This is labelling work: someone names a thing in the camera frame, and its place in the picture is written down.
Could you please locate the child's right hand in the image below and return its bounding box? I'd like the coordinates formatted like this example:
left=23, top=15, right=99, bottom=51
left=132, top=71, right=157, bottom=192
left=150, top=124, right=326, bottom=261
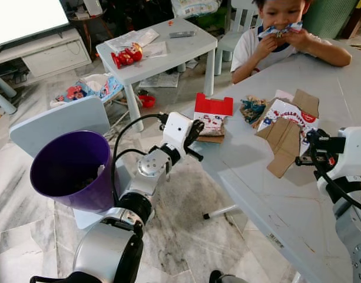
left=260, top=34, right=282, bottom=57

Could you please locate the teal brown snack wrapper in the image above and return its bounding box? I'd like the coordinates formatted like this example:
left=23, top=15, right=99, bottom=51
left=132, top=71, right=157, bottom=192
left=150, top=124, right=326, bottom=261
left=240, top=96, right=268, bottom=126

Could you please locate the white round furniture leg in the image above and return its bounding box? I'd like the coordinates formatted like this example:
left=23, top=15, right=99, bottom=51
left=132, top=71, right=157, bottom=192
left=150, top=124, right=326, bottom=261
left=0, top=71, right=19, bottom=116

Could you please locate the red and white carton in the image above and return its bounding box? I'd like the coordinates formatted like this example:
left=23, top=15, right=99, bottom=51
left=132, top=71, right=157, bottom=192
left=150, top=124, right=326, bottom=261
left=194, top=93, right=234, bottom=137

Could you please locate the white printed plastic bag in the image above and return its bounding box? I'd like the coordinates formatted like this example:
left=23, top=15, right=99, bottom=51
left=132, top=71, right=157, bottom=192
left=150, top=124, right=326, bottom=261
left=171, top=0, right=222, bottom=18

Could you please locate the green plastic bin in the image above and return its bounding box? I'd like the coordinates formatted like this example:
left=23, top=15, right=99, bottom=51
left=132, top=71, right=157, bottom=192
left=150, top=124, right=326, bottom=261
left=303, top=0, right=357, bottom=39

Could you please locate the white paper sheet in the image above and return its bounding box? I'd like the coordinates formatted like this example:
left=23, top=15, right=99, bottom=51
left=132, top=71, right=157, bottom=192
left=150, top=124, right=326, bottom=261
left=142, top=41, right=169, bottom=58

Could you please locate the grey folding table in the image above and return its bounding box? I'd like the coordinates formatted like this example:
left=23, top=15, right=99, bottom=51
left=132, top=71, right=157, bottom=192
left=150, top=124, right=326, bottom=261
left=180, top=40, right=361, bottom=283

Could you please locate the grey remote control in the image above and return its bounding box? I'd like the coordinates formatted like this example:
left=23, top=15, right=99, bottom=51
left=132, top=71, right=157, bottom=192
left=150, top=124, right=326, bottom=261
left=168, top=31, right=197, bottom=39

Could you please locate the brown folded cardboard piece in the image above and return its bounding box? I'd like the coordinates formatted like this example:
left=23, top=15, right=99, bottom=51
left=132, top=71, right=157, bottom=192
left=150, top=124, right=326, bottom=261
left=255, top=88, right=320, bottom=179

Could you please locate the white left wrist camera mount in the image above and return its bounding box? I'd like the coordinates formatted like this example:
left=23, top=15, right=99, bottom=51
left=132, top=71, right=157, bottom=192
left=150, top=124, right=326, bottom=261
left=163, top=111, right=196, bottom=152

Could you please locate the purple plastic rubbish bin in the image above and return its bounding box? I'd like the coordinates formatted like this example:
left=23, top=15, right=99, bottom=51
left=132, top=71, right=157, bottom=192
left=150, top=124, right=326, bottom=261
left=30, top=130, right=120, bottom=214

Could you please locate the red toy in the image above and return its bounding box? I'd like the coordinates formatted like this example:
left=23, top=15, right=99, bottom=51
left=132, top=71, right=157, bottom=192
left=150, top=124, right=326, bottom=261
left=111, top=44, right=143, bottom=70

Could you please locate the small white plastic table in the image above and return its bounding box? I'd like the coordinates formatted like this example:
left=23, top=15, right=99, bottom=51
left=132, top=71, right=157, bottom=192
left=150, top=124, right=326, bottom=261
left=96, top=18, right=218, bottom=133

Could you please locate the newspaper sheet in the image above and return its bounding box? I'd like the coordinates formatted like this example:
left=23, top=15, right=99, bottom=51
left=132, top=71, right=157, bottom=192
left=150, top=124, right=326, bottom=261
left=139, top=71, right=181, bottom=89

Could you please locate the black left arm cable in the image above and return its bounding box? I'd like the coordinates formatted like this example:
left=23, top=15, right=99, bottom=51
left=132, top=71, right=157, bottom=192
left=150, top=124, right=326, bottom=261
left=111, top=113, right=169, bottom=204

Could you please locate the white printed snack bag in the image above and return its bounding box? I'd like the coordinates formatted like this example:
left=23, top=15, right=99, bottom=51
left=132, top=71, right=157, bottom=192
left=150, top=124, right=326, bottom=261
left=257, top=99, right=319, bottom=157

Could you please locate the small flat brown cardboard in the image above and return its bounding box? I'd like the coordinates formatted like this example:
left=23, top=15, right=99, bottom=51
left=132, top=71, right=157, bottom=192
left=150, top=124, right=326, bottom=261
left=195, top=134, right=226, bottom=144

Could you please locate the boy in white shirt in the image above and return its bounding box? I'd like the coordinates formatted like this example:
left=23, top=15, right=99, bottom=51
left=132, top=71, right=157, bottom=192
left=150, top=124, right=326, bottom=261
left=230, top=0, right=353, bottom=83

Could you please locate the red bowl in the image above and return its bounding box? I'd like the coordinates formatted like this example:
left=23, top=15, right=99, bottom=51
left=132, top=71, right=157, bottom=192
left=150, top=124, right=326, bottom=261
left=138, top=93, right=156, bottom=108

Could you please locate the colourful cartoon bag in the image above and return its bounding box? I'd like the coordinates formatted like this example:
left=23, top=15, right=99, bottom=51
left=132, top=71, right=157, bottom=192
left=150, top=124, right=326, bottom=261
left=51, top=74, right=125, bottom=108

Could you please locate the pale blue kids chair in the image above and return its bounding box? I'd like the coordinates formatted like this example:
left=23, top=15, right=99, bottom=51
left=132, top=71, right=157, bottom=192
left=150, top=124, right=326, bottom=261
left=9, top=96, right=134, bottom=231

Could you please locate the brown round side table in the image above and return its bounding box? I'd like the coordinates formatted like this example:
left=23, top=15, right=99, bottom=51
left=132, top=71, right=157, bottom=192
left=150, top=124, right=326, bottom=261
left=67, top=7, right=107, bottom=57

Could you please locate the blue white snack wrapper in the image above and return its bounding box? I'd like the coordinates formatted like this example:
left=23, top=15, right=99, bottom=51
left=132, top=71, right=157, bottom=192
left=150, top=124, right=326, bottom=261
left=258, top=22, right=303, bottom=41

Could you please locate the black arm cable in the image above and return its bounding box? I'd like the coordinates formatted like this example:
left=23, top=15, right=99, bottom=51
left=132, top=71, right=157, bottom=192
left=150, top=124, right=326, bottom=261
left=111, top=113, right=169, bottom=204
left=310, top=147, right=361, bottom=214

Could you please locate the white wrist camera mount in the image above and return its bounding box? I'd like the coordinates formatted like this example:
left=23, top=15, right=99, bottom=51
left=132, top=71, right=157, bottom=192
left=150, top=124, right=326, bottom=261
left=163, top=111, right=196, bottom=152
left=319, top=126, right=361, bottom=192

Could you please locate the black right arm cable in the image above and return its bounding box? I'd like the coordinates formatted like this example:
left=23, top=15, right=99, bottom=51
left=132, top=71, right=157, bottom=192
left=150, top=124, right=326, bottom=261
left=310, top=147, right=361, bottom=214

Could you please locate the child's left hand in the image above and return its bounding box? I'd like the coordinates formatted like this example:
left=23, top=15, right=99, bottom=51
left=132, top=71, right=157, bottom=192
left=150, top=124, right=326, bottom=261
left=286, top=29, right=313, bottom=52

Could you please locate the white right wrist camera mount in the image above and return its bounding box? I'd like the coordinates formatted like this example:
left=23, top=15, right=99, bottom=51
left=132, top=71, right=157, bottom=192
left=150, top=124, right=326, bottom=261
left=319, top=126, right=361, bottom=192

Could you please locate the clear plastic bag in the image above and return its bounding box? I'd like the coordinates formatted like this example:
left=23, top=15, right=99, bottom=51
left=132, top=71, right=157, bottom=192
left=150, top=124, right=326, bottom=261
left=105, top=28, right=160, bottom=54

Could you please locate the bright television screen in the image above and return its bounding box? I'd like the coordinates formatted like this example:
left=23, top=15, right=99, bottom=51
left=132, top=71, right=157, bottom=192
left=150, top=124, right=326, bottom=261
left=0, top=0, right=71, bottom=48

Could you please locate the white TV cabinet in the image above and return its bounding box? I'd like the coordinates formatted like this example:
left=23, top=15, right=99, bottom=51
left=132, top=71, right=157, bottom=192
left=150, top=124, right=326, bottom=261
left=0, top=28, right=92, bottom=89

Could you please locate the pink paper piece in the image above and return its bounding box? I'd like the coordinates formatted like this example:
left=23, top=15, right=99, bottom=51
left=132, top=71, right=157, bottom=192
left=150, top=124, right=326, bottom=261
left=274, top=90, right=294, bottom=102

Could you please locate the folding table leg bar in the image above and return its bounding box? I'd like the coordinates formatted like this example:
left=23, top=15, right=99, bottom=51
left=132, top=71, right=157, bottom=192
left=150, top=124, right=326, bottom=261
left=204, top=205, right=243, bottom=220

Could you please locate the white plastic chair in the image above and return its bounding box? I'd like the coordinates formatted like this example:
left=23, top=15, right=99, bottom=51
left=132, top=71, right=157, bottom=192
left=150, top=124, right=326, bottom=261
left=214, top=0, right=260, bottom=76

